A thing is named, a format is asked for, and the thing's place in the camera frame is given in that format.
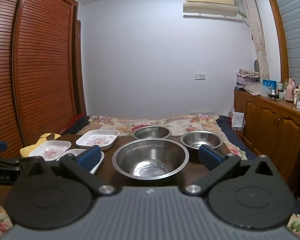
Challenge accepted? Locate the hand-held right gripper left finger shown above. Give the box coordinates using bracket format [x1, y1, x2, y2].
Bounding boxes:
[21, 145, 117, 197]

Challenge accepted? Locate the white cardboard box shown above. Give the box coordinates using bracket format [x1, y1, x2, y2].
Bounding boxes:
[231, 112, 245, 130]

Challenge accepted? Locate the medium steel bowl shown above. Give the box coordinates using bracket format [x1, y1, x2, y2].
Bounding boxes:
[180, 131, 223, 164]
[132, 126, 172, 140]

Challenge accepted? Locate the clear plastic bag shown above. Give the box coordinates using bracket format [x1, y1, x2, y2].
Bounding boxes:
[245, 82, 269, 96]

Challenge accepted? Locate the pink thermos bottle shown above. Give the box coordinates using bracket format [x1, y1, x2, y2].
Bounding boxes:
[285, 78, 296, 102]

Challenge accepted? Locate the bottles and clutter on sideboard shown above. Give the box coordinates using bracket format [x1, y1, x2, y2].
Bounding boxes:
[236, 68, 262, 92]

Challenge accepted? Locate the wooden door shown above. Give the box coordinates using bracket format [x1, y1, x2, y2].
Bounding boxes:
[72, 19, 87, 117]

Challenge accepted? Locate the yellow plush toy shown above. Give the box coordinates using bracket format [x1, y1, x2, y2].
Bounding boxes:
[20, 132, 62, 158]

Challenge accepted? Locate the louvered wooden wardrobe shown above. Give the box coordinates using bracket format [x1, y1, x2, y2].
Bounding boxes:
[0, 0, 79, 155]

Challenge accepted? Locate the floral blanket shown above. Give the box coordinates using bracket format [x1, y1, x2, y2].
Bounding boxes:
[0, 115, 300, 240]

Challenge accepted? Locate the grey window blind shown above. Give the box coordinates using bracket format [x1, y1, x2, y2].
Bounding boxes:
[272, 0, 300, 87]

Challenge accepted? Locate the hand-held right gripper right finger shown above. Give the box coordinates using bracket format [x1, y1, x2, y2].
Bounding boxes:
[182, 145, 280, 197]

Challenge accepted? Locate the dark clothes pile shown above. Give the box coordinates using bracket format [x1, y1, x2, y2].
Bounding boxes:
[62, 114, 88, 135]

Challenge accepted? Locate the white floral square plate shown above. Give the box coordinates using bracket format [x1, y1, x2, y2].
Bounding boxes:
[29, 140, 72, 162]
[76, 129, 120, 151]
[57, 149, 105, 175]

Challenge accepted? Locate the navy quilt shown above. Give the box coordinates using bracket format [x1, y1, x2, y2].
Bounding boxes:
[216, 115, 248, 155]

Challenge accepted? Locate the large steel bowl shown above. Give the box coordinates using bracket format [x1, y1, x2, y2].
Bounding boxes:
[112, 138, 190, 179]

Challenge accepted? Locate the beige air conditioner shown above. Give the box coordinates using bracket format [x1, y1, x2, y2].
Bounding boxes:
[182, 0, 239, 17]

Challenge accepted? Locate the blue box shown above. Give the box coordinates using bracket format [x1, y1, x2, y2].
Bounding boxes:
[262, 80, 277, 90]

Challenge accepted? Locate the wooden window frame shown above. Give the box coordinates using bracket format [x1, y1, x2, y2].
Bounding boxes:
[262, 0, 290, 80]

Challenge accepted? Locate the cream curtain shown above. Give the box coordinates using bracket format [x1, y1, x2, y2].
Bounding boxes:
[238, 0, 269, 84]

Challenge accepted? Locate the wooden sideboard cabinet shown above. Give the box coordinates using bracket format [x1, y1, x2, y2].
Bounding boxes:
[234, 90, 300, 188]

